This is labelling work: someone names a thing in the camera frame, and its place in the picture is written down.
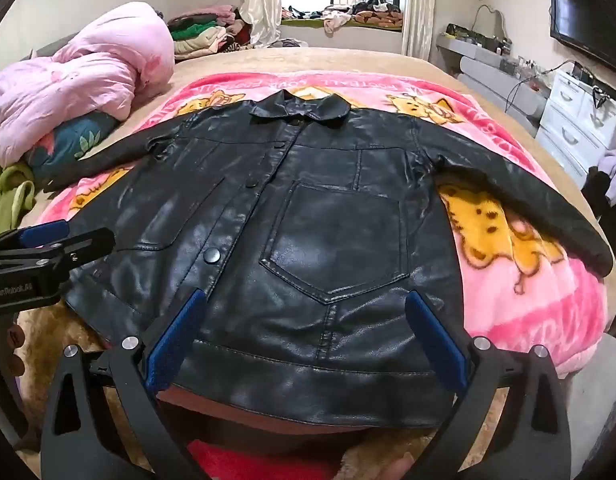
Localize dark clothes heap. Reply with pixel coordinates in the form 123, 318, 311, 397
580, 167, 616, 261

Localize black television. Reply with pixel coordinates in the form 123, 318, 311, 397
549, 0, 616, 75

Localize cluster of small toiletries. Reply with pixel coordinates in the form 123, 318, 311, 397
495, 52, 539, 78

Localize brown fuzzy garment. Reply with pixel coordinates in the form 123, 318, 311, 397
15, 302, 119, 441

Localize green cloth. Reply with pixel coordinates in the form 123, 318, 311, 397
0, 152, 36, 246

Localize heap of dark garments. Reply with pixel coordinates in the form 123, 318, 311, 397
350, 0, 404, 28

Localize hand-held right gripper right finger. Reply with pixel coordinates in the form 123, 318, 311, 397
405, 290, 574, 480

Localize blue floral pillow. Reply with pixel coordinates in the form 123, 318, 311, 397
25, 110, 121, 186

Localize black leather jacket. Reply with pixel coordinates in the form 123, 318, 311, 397
40, 89, 614, 431

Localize red garment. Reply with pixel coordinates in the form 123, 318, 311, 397
185, 437, 349, 480

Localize lavender garment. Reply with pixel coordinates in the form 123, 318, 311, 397
595, 150, 616, 206

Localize pink printed blanket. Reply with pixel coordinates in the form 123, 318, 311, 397
35, 71, 611, 381

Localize cream curtain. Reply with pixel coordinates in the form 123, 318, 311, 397
400, 0, 436, 61
240, 0, 284, 50

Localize white crumpled garment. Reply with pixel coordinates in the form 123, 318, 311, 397
323, 10, 352, 36

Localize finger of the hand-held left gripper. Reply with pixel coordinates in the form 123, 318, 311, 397
0, 219, 72, 256
18, 227, 116, 273

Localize arched mirror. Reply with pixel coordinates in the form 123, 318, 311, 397
470, 4, 511, 46

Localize person's left hand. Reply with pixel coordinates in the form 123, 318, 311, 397
7, 324, 29, 376

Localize pink quilt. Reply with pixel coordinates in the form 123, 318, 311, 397
0, 2, 176, 168

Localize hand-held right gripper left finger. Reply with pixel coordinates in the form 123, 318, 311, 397
40, 287, 209, 480

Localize colourful small garments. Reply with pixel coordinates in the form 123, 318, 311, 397
281, 5, 325, 22

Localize stack of folded clothes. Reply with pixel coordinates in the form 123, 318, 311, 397
167, 4, 254, 58

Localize white drawer cabinet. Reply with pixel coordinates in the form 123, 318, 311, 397
535, 69, 616, 188

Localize grey dressing table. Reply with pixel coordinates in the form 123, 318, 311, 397
435, 32, 551, 136

